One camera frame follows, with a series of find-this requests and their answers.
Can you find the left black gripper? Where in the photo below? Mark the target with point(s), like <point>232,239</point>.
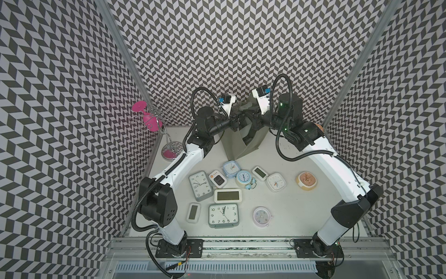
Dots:
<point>234,120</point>

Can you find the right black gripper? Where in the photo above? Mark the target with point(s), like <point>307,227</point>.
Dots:
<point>257,118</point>

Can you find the green canvas bag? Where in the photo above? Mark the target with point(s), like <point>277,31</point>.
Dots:
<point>246,139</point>

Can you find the white square analog clock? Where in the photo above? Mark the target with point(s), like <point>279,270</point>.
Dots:
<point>276,182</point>

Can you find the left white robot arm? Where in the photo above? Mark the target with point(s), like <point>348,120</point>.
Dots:
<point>156,205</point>

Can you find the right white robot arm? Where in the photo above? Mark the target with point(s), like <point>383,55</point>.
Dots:
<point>297,139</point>

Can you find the light blue square clock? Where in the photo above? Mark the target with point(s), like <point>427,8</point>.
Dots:
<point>231,169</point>

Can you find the small white digital clock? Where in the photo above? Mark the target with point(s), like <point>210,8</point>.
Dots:
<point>260,173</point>

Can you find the blue round twin-bell clock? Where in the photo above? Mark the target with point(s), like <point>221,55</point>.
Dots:
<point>243,178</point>

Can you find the white orange digital clock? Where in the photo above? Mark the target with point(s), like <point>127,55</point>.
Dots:
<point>218,179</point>

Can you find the grey-green tall analog clock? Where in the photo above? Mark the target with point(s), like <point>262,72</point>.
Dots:
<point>201,186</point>

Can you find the white wide digital clock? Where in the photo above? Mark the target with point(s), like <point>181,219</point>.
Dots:
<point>230,195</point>

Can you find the grey-green large analog clock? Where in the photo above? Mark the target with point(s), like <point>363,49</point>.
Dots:
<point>223,215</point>

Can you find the small grey digital clock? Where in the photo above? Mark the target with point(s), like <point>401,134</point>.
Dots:
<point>193,214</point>

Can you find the orange patterned bowl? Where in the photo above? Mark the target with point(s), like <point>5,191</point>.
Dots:
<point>320,127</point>

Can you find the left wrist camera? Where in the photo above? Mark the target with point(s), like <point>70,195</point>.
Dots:
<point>226,102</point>

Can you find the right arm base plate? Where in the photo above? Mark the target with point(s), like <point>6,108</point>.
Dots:
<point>310,248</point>

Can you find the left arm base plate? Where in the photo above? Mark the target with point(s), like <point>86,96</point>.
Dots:
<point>187,247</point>

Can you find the aluminium front rail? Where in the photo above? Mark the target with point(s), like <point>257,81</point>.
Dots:
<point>282,248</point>

